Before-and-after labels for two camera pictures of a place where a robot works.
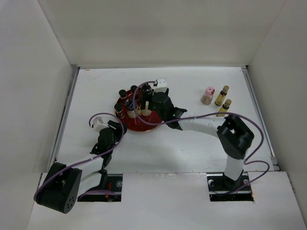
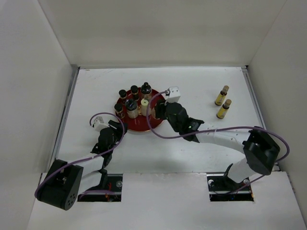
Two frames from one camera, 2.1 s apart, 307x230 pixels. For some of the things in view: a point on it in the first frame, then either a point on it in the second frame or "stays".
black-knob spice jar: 132,112 stays
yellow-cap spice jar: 146,112 stays
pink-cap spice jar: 207,98 → 153,113
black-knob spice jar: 146,88 stays
